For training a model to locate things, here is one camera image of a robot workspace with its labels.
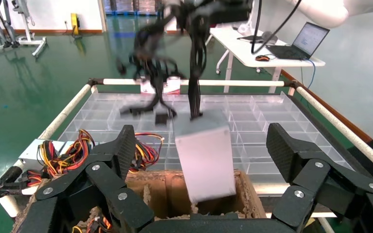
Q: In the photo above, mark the small white device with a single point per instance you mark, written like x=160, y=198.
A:
x=244, y=29

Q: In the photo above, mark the black bulky equipment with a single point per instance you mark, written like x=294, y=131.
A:
x=371, y=151

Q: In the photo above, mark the clear plastic divider tray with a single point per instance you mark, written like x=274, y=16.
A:
x=263, y=109

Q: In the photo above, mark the dark humanoid robot legs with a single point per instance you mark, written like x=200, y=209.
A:
x=8, y=25

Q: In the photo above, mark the yellow wall fixture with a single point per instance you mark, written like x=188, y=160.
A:
x=74, y=24

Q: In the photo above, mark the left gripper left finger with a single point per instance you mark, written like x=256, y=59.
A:
x=125, y=151

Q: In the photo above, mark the white office desk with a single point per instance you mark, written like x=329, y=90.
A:
x=238, y=48

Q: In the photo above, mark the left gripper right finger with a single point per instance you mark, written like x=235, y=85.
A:
x=281, y=151

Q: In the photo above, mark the brown cardboard divider box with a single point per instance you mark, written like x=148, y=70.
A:
x=156, y=193

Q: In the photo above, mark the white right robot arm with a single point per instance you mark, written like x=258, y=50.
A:
x=328, y=13

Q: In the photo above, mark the white pipe cart frame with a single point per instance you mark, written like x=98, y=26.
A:
x=238, y=83

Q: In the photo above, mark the red and white box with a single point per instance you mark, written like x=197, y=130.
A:
x=170, y=87

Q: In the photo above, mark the white metal stand frame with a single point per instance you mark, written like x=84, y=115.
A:
x=28, y=40

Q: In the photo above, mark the grey round object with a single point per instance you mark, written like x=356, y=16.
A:
x=270, y=37

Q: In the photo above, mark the orange and black mouse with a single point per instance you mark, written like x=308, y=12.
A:
x=262, y=58

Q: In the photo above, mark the black open laptop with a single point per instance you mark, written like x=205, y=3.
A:
x=308, y=38

